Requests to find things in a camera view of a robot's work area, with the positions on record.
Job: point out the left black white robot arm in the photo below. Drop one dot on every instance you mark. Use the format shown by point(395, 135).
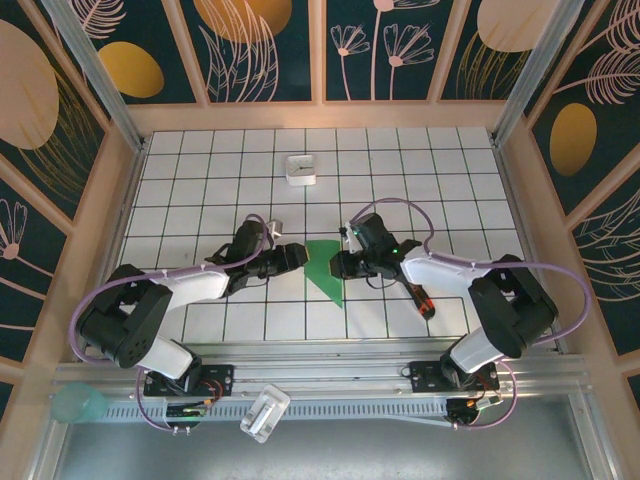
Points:
point(125, 320)

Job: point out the white square desk clock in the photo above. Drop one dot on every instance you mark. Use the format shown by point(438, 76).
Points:
point(302, 170)

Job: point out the teal plastic cup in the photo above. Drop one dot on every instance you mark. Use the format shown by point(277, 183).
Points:
point(75, 405)

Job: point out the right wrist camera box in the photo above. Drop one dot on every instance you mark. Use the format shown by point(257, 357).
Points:
point(350, 239)

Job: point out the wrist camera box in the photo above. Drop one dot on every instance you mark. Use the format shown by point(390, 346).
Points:
point(276, 228)
point(350, 239)

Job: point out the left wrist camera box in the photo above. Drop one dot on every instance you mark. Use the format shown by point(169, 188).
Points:
point(276, 228)

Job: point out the long aluminium mounting rail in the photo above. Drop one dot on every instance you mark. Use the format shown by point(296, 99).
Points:
point(325, 372)

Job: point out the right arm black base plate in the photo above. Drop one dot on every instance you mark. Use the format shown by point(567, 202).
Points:
point(425, 375)

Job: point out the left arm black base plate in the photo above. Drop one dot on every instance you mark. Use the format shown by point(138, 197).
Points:
point(220, 380)

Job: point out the aluminium side rail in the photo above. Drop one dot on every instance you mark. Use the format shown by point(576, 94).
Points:
point(122, 220)
point(525, 240)

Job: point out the white plastic bracket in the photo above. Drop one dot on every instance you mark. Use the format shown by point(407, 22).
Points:
point(265, 412)

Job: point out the aluminium corner post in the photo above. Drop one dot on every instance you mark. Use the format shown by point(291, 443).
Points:
point(540, 65)
point(95, 75)

